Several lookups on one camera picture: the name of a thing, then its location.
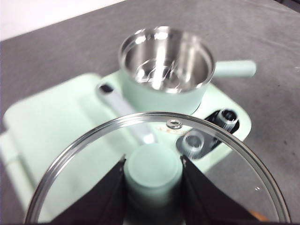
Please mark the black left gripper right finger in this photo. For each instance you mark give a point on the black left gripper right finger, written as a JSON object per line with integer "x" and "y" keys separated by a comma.
{"x": 206, "y": 204}

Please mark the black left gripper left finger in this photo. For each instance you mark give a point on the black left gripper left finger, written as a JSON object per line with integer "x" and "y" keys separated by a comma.
{"x": 103, "y": 201}

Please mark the glass lid with green knob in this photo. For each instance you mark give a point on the glass lid with green knob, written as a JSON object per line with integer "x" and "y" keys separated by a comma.
{"x": 152, "y": 168}

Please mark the mint green steamer pot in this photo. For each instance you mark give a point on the mint green steamer pot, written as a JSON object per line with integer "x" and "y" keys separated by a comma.
{"x": 152, "y": 93}

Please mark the silver control knob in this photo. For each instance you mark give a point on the silver control knob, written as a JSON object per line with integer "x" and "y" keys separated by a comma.
{"x": 193, "y": 143}
{"x": 227, "y": 119}

